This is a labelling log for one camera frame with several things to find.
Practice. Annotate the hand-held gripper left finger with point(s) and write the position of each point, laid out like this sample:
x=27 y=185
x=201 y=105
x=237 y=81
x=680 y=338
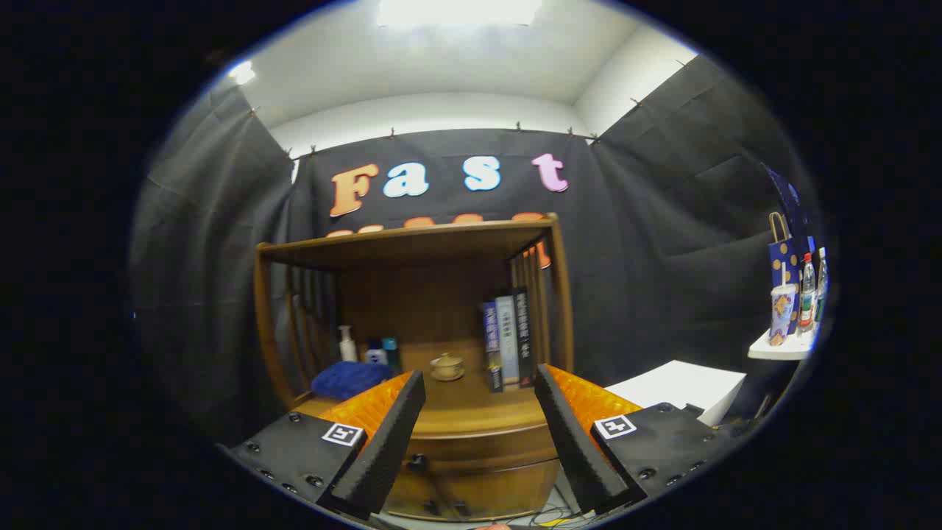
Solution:
x=383 y=449

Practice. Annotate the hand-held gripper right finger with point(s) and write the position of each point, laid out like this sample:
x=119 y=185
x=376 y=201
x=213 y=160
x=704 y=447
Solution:
x=578 y=449

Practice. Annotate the black drawer knob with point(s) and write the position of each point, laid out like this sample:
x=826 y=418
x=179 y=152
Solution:
x=417 y=462

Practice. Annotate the wooden drawer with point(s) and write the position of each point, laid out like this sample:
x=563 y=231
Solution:
x=486 y=453

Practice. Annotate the wooden countertop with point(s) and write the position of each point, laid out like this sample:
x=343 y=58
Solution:
x=471 y=405

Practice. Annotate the wooden cabinet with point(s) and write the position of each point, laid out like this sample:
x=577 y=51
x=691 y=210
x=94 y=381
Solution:
x=412 y=294

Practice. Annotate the blue towel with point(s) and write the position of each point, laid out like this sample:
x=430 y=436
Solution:
x=346 y=379

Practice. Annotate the white bottle with blue cap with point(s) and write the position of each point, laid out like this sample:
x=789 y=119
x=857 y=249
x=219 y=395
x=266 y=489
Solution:
x=376 y=356

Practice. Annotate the teal can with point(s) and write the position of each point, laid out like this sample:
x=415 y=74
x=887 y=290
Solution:
x=391 y=352

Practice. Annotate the beige lidded teacup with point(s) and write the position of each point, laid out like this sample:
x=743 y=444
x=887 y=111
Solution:
x=447 y=366

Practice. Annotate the white pump bottle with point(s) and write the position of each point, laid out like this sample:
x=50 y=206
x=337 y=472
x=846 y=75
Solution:
x=347 y=350

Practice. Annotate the white box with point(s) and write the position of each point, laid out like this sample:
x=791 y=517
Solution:
x=677 y=386

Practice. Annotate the pale grey book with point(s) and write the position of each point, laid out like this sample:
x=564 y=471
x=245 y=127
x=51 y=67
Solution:
x=508 y=331

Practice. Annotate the white shelf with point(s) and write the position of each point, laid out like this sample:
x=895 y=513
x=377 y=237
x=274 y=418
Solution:
x=780 y=352

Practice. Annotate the printed paper cup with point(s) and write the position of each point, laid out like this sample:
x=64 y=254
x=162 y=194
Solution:
x=782 y=313

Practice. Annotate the red label water bottle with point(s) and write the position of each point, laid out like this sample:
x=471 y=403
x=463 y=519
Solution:
x=807 y=305

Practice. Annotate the green label water bottle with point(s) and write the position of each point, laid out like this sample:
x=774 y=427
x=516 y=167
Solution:
x=820 y=294

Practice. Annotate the dark blue paper bag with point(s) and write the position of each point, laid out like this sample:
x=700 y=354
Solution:
x=791 y=199

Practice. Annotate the small ceiling light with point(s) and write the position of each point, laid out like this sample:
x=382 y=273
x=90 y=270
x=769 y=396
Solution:
x=241 y=72

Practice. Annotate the large ceiling light panel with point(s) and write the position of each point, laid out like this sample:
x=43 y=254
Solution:
x=456 y=11

